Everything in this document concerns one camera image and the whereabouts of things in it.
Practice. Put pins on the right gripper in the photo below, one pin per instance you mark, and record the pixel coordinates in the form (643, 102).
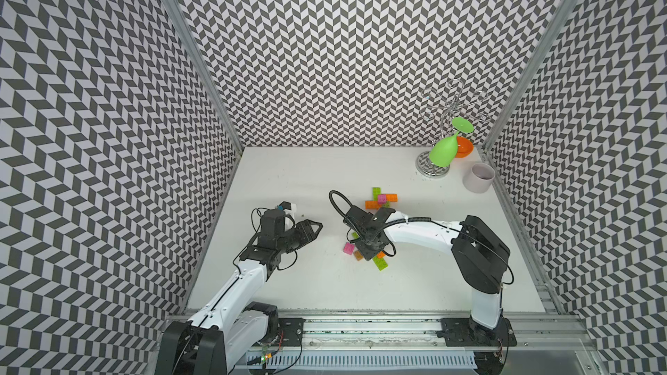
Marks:
(368, 255)

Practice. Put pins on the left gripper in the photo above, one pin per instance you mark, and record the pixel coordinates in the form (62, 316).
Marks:
(307, 230)

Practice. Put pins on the pink lego square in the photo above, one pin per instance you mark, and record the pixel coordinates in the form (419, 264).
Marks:
(349, 248)

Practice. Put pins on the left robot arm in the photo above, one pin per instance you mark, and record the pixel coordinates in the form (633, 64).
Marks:
(213, 339)

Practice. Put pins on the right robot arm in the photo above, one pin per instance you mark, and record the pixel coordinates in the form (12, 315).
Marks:
(482, 257)

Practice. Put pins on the green plastic wine glass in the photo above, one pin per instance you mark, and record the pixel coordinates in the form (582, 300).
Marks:
(444, 151)

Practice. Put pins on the grey cup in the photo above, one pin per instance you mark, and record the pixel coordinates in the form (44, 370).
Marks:
(479, 178)

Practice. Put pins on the orange plastic bowl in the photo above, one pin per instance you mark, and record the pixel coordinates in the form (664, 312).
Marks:
(465, 147)

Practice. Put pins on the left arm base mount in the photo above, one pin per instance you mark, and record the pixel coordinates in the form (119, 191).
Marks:
(285, 331)

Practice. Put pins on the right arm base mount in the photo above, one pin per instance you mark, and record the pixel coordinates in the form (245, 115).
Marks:
(465, 332)

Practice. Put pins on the aluminium front rail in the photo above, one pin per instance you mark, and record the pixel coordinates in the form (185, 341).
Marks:
(392, 343)

